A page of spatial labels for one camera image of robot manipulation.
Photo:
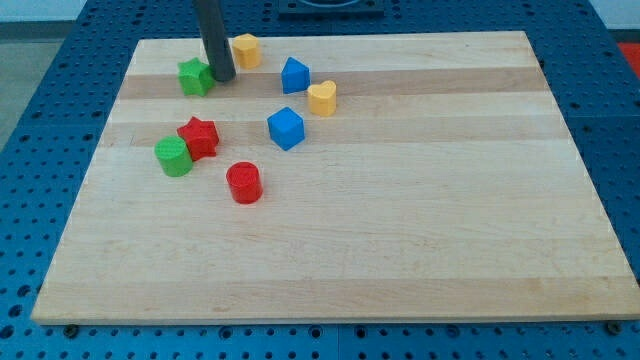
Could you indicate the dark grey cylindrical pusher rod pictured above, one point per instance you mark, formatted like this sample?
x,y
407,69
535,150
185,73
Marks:
x,y
213,34

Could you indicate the green star block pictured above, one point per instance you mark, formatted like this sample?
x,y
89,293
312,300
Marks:
x,y
195,77

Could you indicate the red star block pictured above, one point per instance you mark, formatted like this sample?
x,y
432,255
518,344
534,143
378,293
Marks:
x,y
201,138

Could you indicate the yellow hexagon block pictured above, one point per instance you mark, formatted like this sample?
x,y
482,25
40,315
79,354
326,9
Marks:
x,y
247,51

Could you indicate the blue triangular prism block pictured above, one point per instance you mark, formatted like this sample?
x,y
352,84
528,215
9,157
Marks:
x,y
295,76

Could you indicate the blue cube block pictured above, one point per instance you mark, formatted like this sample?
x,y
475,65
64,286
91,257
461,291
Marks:
x,y
286,128

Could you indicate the yellow heart block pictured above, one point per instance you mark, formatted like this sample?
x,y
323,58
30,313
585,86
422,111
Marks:
x,y
322,98

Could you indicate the green cylinder block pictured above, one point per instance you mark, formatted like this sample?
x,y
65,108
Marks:
x,y
173,156

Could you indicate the red cylinder block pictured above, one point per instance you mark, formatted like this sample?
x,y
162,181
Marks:
x,y
243,179

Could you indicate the light wooden board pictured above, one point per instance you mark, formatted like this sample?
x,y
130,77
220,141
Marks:
x,y
446,187

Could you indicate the red object at right edge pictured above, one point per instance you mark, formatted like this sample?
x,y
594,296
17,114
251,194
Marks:
x,y
631,52

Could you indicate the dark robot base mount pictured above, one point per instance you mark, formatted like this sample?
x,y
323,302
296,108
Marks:
x,y
300,8

